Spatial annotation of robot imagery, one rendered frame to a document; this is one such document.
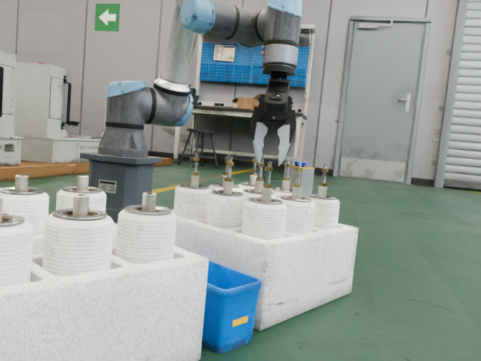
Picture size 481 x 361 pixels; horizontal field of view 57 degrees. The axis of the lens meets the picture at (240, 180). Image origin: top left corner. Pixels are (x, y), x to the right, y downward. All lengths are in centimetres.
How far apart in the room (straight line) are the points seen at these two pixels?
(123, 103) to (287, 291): 74
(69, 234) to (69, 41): 693
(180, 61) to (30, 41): 660
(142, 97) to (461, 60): 530
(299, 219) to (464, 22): 548
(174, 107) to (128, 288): 85
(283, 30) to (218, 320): 59
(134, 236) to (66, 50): 689
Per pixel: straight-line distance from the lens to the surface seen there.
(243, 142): 626
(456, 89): 624
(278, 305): 97
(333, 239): 110
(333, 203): 114
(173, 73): 141
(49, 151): 355
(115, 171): 135
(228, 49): 631
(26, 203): 86
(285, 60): 97
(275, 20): 99
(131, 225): 72
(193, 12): 98
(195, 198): 110
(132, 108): 137
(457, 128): 621
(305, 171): 139
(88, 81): 726
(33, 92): 365
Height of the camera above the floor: 38
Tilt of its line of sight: 5 degrees down
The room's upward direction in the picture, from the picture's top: 5 degrees clockwise
